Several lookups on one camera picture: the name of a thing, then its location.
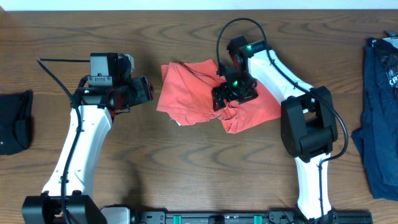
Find red printed t-shirt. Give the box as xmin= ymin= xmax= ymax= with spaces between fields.
xmin=157 ymin=59 xmax=281 ymax=134

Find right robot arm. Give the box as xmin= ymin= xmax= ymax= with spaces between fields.
xmin=211 ymin=36 xmax=338 ymax=223

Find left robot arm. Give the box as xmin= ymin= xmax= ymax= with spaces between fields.
xmin=22 ymin=76 xmax=153 ymax=223

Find black folded garment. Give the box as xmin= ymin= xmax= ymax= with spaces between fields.
xmin=1 ymin=90 xmax=33 ymax=155

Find navy blue t-shirt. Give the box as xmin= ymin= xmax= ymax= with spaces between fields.
xmin=351 ymin=38 xmax=397 ymax=200

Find left black cable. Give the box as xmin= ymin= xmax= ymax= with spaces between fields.
xmin=36 ymin=57 xmax=91 ymax=224

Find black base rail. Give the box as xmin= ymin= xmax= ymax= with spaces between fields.
xmin=101 ymin=206 xmax=373 ymax=224

